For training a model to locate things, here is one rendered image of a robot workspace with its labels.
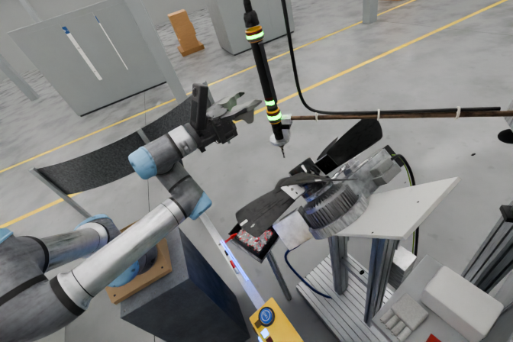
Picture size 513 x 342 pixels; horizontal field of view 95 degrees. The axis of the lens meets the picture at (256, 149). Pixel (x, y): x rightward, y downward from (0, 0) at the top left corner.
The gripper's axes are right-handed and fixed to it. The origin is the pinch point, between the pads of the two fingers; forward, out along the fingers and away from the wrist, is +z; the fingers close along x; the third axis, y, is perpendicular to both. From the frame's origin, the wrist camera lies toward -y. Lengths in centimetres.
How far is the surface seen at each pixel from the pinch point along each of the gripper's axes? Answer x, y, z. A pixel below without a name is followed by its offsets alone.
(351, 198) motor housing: 18, 51, 21
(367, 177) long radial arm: 14, 55, 37
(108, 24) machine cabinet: -619, 2, 23
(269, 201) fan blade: -1.9, 47.2, -4.4
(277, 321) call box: 28, 59, -27
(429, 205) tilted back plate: 43, 30, 20
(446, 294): 55, 69, 21
